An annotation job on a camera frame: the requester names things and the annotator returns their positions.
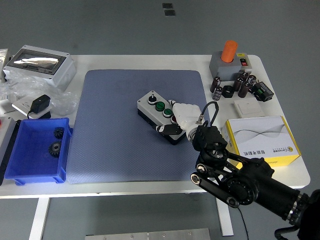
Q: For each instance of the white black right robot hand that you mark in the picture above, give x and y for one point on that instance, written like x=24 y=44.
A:
x=186 y=115

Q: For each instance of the grey four-button control box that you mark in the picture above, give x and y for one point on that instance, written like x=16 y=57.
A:
x=146 y=110

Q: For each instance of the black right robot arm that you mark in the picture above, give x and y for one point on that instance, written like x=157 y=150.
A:
x=262 y=185

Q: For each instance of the dark brown capacitor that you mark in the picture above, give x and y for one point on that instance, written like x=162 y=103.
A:
x=244 y=89
x=217 y=93
x=243 y=75
x=238 y=84
x=252 y=80
x=215 y=84

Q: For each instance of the black hex nut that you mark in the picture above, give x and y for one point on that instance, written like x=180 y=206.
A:
x=224 y=91

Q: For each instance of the grey block base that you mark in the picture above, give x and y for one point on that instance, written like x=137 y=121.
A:
x=225 y=70

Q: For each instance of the orange cylinder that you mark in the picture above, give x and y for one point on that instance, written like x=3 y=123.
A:
x=229 y=51

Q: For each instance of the grey-blue textured mat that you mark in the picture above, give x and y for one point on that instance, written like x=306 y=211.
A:
x=112 y=137

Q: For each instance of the white yellow carton box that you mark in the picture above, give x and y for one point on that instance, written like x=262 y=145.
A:
x=262 y=135

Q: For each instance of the black relay module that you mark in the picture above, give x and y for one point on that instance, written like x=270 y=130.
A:
x=262 y=91

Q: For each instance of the white table leg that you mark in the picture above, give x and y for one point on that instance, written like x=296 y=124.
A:
x=226 y=220
x=39 y=217

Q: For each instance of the clear plastic bag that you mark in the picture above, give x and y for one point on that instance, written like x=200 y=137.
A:
x=63 y=100

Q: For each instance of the grey metal plate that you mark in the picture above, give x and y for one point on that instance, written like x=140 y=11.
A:
x=150 y=235

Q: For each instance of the small black gear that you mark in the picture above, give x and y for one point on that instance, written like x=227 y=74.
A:
x=59 y=132

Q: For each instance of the large black gear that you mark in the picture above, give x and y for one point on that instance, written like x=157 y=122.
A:
x=55 y=149

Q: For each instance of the black power adapter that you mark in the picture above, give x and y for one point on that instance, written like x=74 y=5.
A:
x=40 y=103

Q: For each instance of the blue plastic bin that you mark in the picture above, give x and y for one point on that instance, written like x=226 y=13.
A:
x=30 y=162

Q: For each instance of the silver foil pouch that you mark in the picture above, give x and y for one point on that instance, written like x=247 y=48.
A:
x=3 y=60

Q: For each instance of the white wall switch plate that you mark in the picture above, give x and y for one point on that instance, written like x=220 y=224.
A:
x=248 y=108

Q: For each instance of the white red-black switch box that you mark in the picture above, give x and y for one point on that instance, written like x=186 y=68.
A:
x=247 y=67

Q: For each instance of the white enclosure with clear window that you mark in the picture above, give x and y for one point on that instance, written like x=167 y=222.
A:
x=62 y=72

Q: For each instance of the white wall socket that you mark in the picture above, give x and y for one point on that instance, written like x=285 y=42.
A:
x=21 y=105

